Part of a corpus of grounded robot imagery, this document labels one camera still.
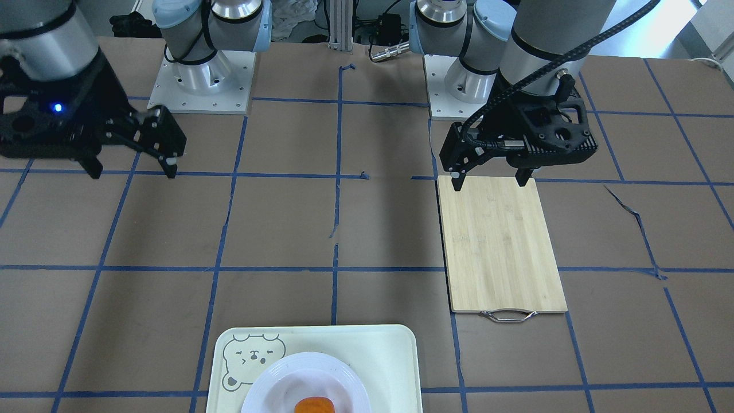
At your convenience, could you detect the black power adapter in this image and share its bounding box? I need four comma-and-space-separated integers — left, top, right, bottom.
375, 13, 402, 45

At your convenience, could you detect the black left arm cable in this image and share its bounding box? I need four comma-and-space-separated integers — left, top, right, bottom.
462, 0, 661, 151

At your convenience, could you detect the silver metal connector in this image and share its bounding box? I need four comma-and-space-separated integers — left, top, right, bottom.
369, 41, 411, 63

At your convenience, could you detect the white crumpled cloth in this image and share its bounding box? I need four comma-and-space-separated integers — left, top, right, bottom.
271, 1, 319, 41

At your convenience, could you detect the aluminium frame post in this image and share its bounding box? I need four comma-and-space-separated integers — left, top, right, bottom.
325, 0, 356, 54

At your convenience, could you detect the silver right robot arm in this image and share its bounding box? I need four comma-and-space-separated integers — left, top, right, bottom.
2, 1, 273, 180

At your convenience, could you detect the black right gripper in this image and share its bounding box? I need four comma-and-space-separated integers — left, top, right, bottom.
1, 50, 187, 180

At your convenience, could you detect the orange fruit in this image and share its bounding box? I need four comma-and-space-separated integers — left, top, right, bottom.
294, 396, 335, 413

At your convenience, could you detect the cream bear tray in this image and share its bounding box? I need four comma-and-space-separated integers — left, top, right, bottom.
206, 325, 422, 412

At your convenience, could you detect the bamboo cutting board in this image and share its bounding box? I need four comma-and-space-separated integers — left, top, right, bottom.
437, 176, 567, 322

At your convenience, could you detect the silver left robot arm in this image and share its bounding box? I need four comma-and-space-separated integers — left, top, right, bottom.
409, 1, 615, 191

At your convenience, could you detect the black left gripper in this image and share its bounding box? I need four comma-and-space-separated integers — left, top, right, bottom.
439, 85, 599, 192

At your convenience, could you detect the white ribbed plate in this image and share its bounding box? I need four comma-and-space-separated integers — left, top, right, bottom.
241, 352, 372, 412

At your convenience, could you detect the black cloth bundle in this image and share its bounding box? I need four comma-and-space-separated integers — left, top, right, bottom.
108, 11, 163, 38

